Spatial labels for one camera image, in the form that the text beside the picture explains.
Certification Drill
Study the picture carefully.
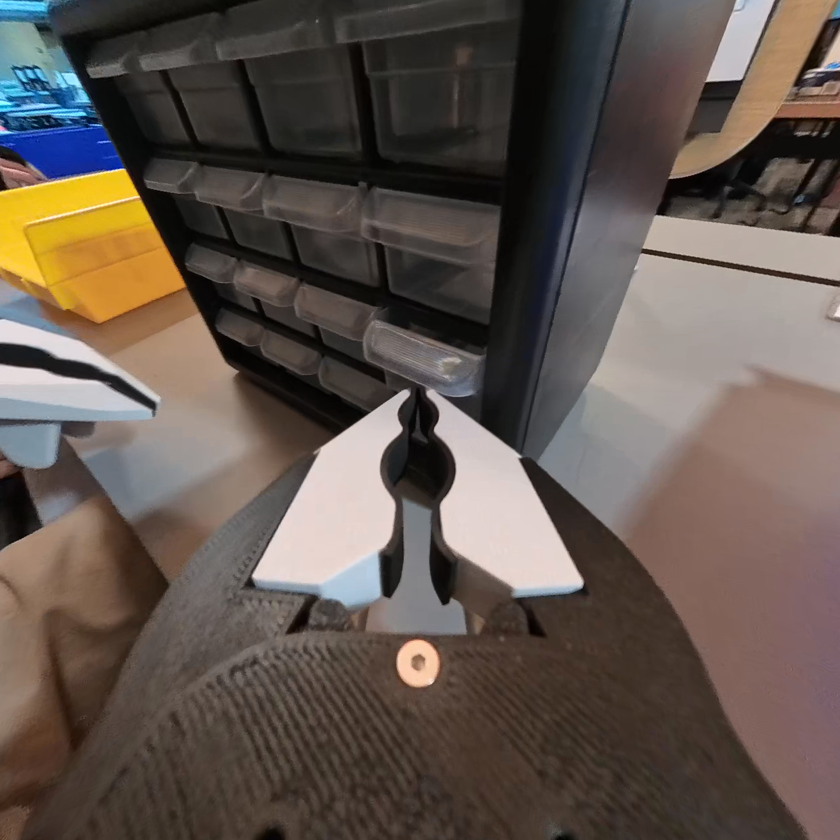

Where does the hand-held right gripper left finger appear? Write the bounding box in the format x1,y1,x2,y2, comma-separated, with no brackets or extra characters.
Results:
251,387,417,605

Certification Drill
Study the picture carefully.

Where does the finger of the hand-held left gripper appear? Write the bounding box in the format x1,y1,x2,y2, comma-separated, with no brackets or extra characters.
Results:
0,319,160,409
0,361,158,422

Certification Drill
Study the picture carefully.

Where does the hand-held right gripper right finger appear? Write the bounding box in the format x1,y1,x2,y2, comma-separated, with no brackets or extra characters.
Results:
419,387,586,606

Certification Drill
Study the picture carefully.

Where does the clear plastic drawer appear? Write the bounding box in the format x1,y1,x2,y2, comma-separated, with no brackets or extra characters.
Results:
363,307,488,398

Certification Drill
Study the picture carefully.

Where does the black drawer cabinet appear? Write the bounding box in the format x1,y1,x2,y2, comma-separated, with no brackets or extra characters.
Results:
49,0,742,460

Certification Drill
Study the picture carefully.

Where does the grey desk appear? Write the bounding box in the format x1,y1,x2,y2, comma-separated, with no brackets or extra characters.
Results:
0,217,840,840

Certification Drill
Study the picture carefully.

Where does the yellow plastic bin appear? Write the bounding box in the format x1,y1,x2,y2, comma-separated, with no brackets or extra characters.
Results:
0,169,186,324

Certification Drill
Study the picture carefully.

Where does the blue bin with white tag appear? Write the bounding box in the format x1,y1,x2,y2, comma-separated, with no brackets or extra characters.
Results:
0,123,127,179

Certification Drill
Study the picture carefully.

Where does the instruction poster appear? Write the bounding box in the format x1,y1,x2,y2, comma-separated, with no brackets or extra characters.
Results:
705,0,783,85

